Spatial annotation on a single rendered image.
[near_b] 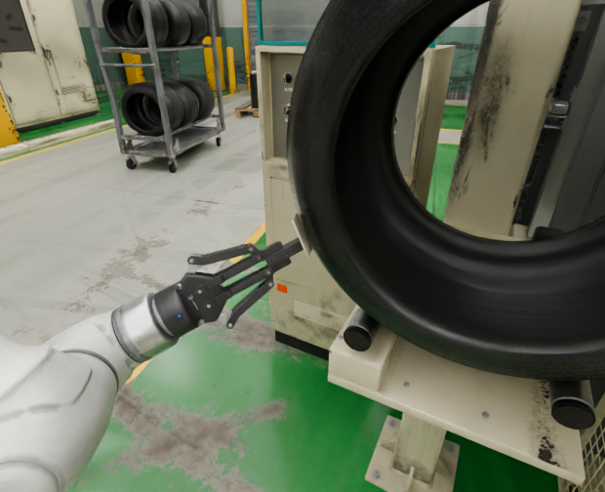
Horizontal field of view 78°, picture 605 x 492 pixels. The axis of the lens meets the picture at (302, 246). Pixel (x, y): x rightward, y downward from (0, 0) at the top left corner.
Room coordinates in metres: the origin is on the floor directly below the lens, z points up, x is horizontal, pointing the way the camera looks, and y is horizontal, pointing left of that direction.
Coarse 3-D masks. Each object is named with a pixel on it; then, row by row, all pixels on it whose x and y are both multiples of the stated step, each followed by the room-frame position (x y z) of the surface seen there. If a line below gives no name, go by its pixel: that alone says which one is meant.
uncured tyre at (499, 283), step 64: (384, 0) 0.41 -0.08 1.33; (448, 0) 0.64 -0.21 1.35; (320, 64) 0.44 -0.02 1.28; (384, 64) 0.67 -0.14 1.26; (320, 128) 0.44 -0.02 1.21; (384, 128) 0.67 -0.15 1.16; (320, 192) 0.44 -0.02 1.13; (384, 192) 0.66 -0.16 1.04; (320, 256) 0.44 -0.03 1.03; (384, 256) 0.57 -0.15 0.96; (448, 256) 0.60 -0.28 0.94; (512, 256) 0.56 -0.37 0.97; (576, 256) 0.51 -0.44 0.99; (384, 320) 0.39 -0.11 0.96; (448, 320) 0.45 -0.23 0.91; (512, 320) 0.44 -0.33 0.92; (576, 320) 0.41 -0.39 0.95
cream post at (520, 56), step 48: (528, 0) 0.69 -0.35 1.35; (576, 0) 0.66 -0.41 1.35; (480, 48) 0.72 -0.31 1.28; (528, 48) 0.68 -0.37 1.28; (480, 96) 0.71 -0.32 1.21; (528, 96) 0.68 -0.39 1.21; (480, 144) 0.70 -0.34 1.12; (528, 144) 0.67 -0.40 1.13; (480, 192) 0.69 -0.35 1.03; (432, 432) 0.68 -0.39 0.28
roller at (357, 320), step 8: (360, 312) 0.46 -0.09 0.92; (352, 320) 0.44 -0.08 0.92; (360, 320) 0.44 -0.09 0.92; (368, 320) 0.44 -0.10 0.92; (352, 328) 0.42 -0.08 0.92; (360, 328) 0.42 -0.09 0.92; (368, 328) 0.42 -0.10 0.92; (376, 328) 0.43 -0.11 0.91; (344, 336) 0.42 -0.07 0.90; (352, 336) 0.42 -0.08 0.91; (360, 336) 0.41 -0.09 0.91; (368, 336) 0.41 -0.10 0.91; (352, 344) 0.42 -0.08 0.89; (360, 344) 0.41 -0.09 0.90; (368, 344) 0.41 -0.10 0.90
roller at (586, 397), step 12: (552, 384) 0.33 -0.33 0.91; (564, 384) 0.32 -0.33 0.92; (576, 384) 0.32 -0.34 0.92; (588, 384) 0.32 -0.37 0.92; (552, 396) 0.31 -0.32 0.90; (564, 396) 0.30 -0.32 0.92; (576, 396) 0.30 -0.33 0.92; (588, 396) 0.30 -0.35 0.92; (552, 408) 0.30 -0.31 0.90; (564, 408) 0.29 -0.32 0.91; (576, 408) 0.29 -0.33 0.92; (588, 408) 0.29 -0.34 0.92; (564, 420) 0.29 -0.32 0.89; (576, 420) 0.29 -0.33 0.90; (588, 420) 0.28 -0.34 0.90
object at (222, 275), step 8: (248, 256) 0.49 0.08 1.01; (256, 256) 0.47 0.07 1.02; (240, 264) 0.46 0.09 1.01; (248, 264) 0.46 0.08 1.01; (256, 264) 0.47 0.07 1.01; (224, 272) 0.45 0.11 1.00; (232, 272) 0.46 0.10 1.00; (216, 280) 0.44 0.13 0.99; (224, 280) 0.45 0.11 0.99; (200, 288) 0.43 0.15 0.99; (208, 288) 0.44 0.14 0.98
